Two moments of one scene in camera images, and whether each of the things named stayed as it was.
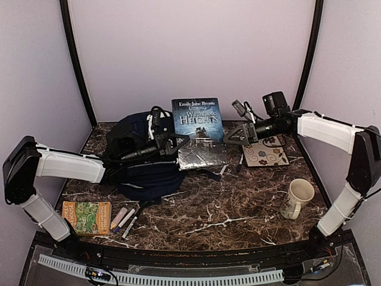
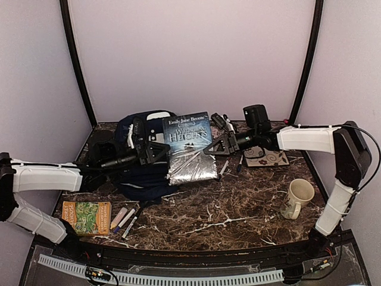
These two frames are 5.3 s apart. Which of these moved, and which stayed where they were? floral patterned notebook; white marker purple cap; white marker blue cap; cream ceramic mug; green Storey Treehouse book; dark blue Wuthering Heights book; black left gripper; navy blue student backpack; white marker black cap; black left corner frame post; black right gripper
Moved: black left gripper; dark blue Wuthering Heights book; navy blue student backpack; black right gripper
Stayed: white marker blue cap; white marker purple cap; green Storey Treehouse book; black left corner frame post; white marker black cap; floral patterned notebook; cream ceramic mug
